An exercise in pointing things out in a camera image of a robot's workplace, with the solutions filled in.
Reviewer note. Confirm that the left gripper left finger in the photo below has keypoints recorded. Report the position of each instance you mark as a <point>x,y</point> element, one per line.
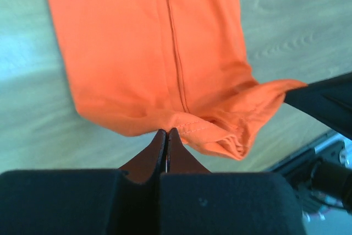
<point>86,201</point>

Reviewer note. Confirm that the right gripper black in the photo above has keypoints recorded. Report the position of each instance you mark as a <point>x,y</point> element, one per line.
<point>328,101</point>

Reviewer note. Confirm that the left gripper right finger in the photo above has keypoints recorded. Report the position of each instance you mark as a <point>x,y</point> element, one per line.
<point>224,203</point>

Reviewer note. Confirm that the orange t shirt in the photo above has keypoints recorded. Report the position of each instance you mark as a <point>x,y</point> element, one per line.
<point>137,66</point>

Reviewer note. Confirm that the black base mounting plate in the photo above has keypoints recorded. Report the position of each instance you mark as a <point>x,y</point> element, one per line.
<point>296,168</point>

